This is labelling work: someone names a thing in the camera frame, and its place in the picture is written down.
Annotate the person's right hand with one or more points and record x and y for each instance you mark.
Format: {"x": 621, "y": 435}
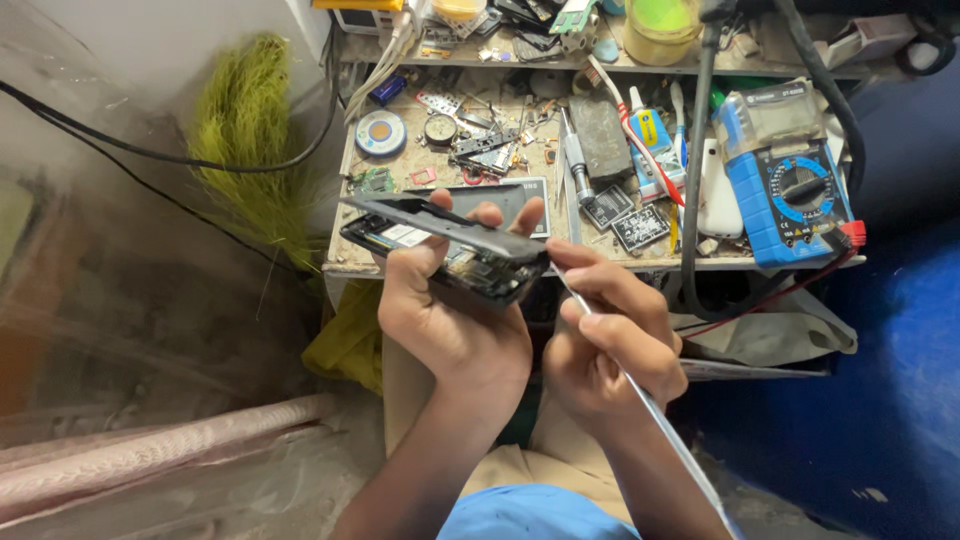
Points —
{"x": 622, "y": 382}

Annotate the person's left hand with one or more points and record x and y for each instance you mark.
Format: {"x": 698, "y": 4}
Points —
{"x": 457, "y": 337}

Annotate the thin metal pry tool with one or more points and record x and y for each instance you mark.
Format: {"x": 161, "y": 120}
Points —
{"x": 660, "y": 420}

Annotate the black smartphone body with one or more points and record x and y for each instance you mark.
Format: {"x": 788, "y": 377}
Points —
{"x": 480, "y": 274}

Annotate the dark grey phone back cover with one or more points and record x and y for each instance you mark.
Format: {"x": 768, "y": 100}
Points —
{"x": 450, "y": 223}

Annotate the yellow cloth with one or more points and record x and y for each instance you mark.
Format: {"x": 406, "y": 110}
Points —
{"x": 349, "y": 337}

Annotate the grey-screened smartphone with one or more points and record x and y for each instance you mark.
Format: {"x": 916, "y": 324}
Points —
{"x": 517, "y": 196}

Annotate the small black labelled battery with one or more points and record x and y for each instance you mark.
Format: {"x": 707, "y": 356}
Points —
{"x": 640, "y": 228}
{"x": 607, "y": 207}

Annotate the grey cloth bag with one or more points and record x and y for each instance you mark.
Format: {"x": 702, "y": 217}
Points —
{"x": 772, "y": 337}

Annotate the person's blue shirt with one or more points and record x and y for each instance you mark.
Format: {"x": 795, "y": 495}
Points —
{"x": 532, "y": 514}

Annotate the metal tweezers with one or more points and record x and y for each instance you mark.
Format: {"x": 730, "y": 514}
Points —
{"x": 571, "y": 217}

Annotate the green circuit board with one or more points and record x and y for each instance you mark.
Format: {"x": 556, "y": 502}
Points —
{"x": 373, "y": 181}

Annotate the worn wooden work shelf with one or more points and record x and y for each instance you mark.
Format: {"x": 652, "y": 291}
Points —
{"x": 390, "y": 169}

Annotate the red probe lead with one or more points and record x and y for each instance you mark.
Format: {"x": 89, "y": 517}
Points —
{"x": 780, "y": 289}

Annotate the heap of small phone parts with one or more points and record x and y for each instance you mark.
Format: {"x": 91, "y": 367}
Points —
{"x": 487, "y": 139}

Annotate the white phone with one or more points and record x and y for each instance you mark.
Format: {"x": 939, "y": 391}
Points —
{"x": 720, "y": 195}

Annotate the silver screwdriver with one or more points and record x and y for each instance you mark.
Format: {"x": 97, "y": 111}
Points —
{"x": 576, "y": 161}

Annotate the glue tube with blue label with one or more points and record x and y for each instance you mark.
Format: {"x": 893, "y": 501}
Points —
{"x": 654, "y": 146}

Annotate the white and red toothbrush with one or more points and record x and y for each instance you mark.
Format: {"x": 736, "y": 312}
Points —
{"x": 637, "y": 139}

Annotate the grey rectangular block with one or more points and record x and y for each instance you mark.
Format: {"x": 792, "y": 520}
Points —
{"x": 600, "y": 135}

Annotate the blue digital multimeter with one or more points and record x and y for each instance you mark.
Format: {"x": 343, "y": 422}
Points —
{"x": 787, "y": 195}

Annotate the white pen-shaped tool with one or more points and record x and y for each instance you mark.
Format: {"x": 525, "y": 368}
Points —
{"x": 677, "y": 120}

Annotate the green grass broom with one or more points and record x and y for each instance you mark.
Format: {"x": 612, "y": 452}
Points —
{"x": 244, "y": 142}

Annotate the shelf clutter of phone parts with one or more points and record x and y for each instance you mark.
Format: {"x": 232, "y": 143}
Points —
{"x": 517, "y": 30}

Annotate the pink woven roll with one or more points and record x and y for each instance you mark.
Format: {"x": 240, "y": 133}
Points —
{"x": 150, "y": 450}

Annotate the clear plastic sheet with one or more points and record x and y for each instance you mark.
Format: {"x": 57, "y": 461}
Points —
{"x": 112, "y": 285}

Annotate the yellow plastic jar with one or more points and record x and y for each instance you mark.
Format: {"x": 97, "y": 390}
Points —
{"x": 660, "y": 30}

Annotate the black tape roll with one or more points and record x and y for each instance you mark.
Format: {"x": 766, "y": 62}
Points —
{"x": 926, "y": 49}

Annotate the small red plastic frame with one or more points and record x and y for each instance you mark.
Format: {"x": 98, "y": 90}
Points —
{"x": 422, "y": 176}

